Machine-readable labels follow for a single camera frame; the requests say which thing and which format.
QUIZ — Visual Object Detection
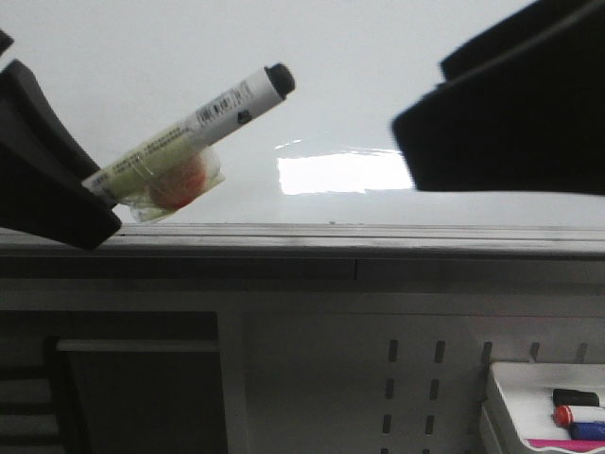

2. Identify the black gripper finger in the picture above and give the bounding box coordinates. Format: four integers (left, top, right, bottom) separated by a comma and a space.
391, 1, 604, 195
1, 59, 122, 250

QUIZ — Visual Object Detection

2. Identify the white black whiteboard marker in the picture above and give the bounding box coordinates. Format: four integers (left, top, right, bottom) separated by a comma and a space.
82, 63, 296, 222

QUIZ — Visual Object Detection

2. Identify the white whiteboard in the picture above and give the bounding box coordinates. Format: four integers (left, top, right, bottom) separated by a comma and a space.
1, 1, 604, 228

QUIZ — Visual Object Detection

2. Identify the dark cabinet with shelf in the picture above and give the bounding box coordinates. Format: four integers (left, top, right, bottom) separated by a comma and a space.
1, 311, 228, 453

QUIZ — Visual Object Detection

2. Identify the white storage tray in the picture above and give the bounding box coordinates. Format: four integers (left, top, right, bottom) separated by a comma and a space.
479, 362, 604, 453

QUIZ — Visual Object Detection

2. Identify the red capped marker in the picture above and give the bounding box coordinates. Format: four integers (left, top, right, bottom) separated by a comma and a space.
553, 405, 605, 428

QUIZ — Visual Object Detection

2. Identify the blue capped marker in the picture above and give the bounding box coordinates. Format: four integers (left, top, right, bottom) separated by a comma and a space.
569, 422, 605, 442

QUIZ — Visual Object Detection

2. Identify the white pegboard panel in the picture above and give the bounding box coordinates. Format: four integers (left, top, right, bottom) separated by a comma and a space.
243, 313, 604, 453

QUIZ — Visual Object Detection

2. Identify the pink item in tray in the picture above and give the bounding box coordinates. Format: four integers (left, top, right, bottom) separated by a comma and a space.
526, 439, 604, 453

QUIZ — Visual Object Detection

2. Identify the grey whiteboard ledge rail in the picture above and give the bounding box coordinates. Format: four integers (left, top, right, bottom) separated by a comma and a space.
1, 224, 604, 280

